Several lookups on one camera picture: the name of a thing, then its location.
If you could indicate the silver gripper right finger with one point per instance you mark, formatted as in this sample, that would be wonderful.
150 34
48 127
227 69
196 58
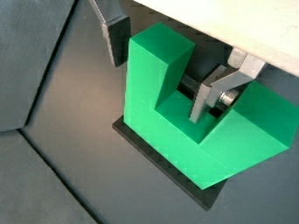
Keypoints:
216 88

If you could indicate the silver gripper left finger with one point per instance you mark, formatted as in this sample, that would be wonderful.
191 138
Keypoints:
116 28

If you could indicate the green U-shaped block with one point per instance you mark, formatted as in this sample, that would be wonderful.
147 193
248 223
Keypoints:
211 149

